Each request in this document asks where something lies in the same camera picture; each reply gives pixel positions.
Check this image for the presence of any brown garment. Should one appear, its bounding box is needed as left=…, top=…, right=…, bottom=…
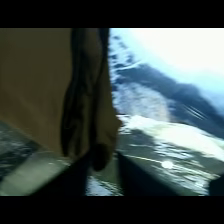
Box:
left=0, top=27, right=124, bottom=173

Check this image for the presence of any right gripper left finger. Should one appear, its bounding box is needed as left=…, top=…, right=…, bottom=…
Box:
left=0, top=150, right=92, bottom=197

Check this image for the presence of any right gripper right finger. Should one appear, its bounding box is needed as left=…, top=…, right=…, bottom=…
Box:
left=116, top=152, right=210, bottom=197

